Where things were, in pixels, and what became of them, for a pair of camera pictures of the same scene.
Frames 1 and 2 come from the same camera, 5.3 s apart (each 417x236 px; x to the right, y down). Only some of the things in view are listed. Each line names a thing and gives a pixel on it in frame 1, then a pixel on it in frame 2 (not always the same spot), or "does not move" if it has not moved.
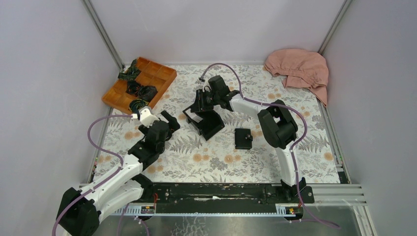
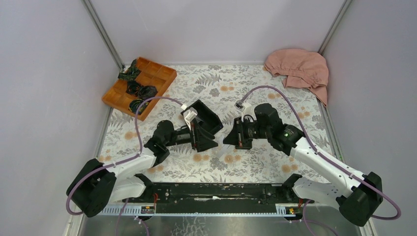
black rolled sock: x=147 y=92 does not move
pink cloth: x=302 y=68 does not move
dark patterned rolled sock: x=132 y=72 does not move
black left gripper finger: x=172 y=121 -> x=203 y=143
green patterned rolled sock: x=135 y=104 does not move
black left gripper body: x=144 y=130 -> x=187 y=136
